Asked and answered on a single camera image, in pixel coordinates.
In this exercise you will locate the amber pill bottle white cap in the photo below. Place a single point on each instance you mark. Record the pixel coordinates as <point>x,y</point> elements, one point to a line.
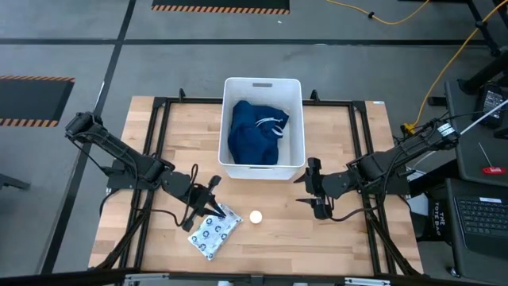
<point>256,217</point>

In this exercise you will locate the black hazard striped floor mat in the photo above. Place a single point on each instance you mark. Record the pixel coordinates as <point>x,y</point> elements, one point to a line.
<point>31,101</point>
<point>220,5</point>

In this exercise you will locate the dark grey laptop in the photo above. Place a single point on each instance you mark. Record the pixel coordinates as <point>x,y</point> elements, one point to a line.
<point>480,222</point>

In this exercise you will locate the black stand legs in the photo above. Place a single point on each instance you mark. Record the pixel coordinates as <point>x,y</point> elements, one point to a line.
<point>486,69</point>

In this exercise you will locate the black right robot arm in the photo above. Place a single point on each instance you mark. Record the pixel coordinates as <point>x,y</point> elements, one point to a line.
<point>397,159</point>

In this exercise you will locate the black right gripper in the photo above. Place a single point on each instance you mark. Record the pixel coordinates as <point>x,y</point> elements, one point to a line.
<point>325,186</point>

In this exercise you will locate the black metal table frame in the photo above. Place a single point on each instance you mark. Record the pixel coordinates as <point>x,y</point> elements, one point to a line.
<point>359,131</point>

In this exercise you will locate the grey side desk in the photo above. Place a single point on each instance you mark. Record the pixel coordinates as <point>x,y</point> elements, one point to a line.
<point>476,159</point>

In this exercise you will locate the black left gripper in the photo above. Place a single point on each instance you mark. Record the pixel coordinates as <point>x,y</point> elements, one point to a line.
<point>200,196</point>

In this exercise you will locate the black floor stand foot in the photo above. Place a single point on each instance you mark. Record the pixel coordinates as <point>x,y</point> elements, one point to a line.
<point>12,182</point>

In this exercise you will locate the white perforated plastic basket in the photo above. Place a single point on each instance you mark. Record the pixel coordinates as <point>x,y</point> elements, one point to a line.
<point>293,119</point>

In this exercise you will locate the black power adapter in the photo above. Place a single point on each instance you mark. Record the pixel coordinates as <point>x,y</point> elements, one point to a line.
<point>491,105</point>

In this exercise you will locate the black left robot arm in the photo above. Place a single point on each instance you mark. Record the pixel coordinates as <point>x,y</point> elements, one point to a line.
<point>127,157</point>

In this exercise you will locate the white thin rod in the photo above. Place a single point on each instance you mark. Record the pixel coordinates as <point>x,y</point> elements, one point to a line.
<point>484,118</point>

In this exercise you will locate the red oval sticker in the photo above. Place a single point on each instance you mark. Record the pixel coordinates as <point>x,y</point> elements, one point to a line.
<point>494,170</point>

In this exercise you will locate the white Vakly printed pouch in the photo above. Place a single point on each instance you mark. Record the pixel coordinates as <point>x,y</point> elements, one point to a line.
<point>214,234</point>

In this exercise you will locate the black tote bag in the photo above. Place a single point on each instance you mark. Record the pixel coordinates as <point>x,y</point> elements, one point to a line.
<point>436,220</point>

